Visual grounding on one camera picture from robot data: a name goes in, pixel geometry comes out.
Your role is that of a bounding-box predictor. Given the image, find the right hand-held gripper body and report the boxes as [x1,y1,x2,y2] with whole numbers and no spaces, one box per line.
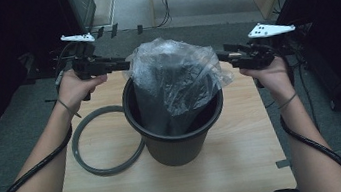
[225,17,301,74]

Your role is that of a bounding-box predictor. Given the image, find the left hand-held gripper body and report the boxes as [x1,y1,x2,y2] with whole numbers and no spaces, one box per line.
[59,28,116,104]

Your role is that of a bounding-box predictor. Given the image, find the clear plastic trash bag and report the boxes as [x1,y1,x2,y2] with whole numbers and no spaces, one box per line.
[122,28,241,142]

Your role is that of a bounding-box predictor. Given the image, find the grey plastic bin ring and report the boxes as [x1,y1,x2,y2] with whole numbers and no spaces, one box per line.
[66,100,150,181]

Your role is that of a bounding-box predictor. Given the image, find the black plastic trash bin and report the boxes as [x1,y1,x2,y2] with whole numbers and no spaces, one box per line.
[118,64,233,173]

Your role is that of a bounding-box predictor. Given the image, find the person's right hand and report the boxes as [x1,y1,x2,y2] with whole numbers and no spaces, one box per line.
[238,55,296,107]

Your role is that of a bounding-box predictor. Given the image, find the person's left hand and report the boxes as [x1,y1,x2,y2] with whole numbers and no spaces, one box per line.
[53,64,113,118]

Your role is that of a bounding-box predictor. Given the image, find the thin grey wrist band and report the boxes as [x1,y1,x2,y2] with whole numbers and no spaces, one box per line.
[56,95,83,122]
[274,91,300,111]

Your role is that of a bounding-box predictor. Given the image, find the black stand base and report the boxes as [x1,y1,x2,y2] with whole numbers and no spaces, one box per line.
[16,46,71,87]

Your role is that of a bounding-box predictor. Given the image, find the black computer tower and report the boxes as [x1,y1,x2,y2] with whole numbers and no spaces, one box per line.
[64,0,101,37]

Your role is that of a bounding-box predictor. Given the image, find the grey tape piece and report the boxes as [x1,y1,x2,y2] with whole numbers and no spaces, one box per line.
[275,158,292,170]

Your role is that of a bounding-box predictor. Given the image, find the long black floor cable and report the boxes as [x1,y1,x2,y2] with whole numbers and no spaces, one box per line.
[293,55,321,136]

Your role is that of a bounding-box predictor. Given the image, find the hanging black cables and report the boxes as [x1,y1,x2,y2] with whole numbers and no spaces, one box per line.
[154,0,175,29]

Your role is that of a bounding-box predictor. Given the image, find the thick black gripper cable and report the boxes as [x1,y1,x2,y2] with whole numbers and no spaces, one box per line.
[278,106,341,192]
[0,123,82,192]

